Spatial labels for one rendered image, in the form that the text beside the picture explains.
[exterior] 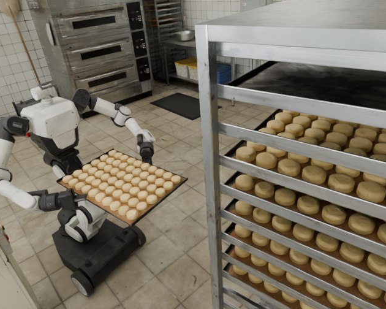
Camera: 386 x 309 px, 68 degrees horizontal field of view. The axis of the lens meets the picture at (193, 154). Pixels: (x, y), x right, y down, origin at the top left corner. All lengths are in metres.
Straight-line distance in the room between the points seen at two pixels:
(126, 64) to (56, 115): 3.64
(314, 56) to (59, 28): 4.47
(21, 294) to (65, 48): 3.64
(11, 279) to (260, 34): 1.76
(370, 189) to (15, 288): 1.81
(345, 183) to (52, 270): 2.38
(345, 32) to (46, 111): 1.57
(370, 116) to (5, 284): 1.84
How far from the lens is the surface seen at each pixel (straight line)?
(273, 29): 0.53
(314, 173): 0.69
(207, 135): 0.67
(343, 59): 0.54
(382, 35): 0.49
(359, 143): 0.84
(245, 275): 1.05
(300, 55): 0.55
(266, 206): 0.74
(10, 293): 2.02
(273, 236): 0.79
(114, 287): 2.41
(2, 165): 1.78
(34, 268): 2.81
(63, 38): 4.81
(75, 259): 2.46
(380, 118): 0.56
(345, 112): 0.56
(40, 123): 1.79
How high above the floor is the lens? 1.90
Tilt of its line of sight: 31 degrees down
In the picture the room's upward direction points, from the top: 5 degrees counter-clockwise
